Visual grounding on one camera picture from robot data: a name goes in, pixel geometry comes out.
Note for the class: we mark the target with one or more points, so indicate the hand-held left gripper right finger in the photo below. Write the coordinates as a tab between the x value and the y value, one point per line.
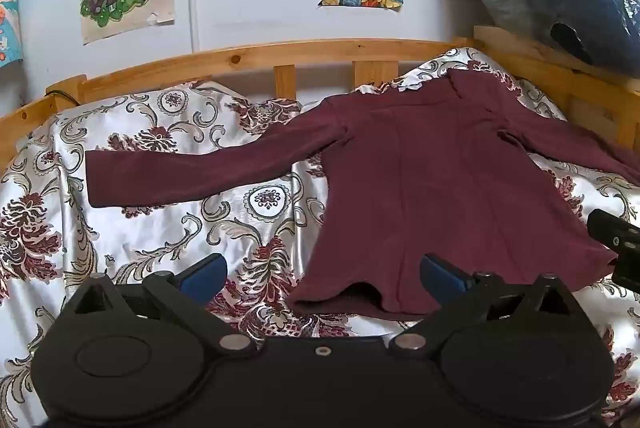
441	280

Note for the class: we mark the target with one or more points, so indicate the maroon long-sleeve shirt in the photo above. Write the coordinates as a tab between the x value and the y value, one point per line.
450	183

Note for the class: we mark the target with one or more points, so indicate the white floral printed blanket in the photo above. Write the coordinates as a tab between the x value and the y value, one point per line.
150	228

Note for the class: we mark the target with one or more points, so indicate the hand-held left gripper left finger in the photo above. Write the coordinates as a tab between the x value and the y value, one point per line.
204	280

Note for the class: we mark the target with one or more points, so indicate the orange-haired cartoon wall poster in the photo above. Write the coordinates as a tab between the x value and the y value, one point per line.
9	17

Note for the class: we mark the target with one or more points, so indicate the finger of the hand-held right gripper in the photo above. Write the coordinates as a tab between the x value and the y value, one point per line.
614	239

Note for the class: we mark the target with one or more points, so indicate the wooden bed frame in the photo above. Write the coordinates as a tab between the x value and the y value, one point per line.
300	50

